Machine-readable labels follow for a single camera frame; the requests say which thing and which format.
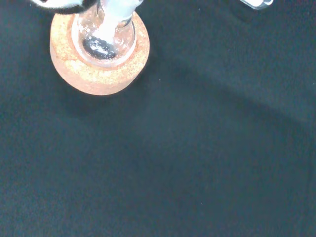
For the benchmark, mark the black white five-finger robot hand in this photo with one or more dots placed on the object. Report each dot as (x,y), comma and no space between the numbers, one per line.
(59,6)

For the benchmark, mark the small glass round-bottom flask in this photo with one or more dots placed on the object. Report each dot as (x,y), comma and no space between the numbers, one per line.
(106,47)

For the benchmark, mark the clear acrylic funnel stand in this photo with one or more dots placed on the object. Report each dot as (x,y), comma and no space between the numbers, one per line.
(256,3)

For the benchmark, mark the black cloth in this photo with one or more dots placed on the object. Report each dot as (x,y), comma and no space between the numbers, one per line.
(172,148)

